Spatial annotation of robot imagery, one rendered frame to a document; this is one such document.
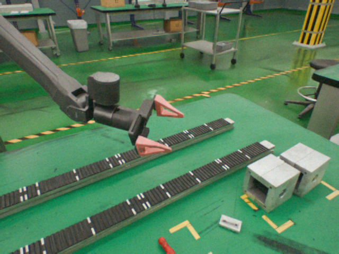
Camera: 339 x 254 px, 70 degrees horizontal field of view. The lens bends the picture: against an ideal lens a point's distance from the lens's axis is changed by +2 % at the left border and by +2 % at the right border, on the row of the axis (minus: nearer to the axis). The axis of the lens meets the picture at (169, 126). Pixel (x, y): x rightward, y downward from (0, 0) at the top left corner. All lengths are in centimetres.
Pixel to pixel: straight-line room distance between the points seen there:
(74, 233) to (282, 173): 52
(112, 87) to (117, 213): 31
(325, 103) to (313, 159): 118
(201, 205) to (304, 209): 27
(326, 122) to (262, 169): 132
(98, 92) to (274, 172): 48
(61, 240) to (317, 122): 176
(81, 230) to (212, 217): 32
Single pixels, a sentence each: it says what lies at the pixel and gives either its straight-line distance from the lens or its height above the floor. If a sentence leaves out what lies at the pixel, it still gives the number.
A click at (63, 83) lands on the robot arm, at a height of 109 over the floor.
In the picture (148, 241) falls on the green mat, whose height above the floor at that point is 78.
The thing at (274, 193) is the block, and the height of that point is 85.
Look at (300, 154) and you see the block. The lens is 78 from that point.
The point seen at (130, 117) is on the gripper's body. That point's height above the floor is 103.
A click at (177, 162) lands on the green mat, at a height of 78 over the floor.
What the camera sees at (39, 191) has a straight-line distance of 76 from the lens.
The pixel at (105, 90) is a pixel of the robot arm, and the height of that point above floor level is 109.
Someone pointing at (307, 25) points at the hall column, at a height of 43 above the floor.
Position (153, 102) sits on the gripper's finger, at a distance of 57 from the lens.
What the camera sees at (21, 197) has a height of 81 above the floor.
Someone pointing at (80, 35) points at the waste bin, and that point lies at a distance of 547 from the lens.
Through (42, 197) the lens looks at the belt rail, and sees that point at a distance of 77.
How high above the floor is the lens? 130
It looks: 32 degrees down
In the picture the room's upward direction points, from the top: straight up
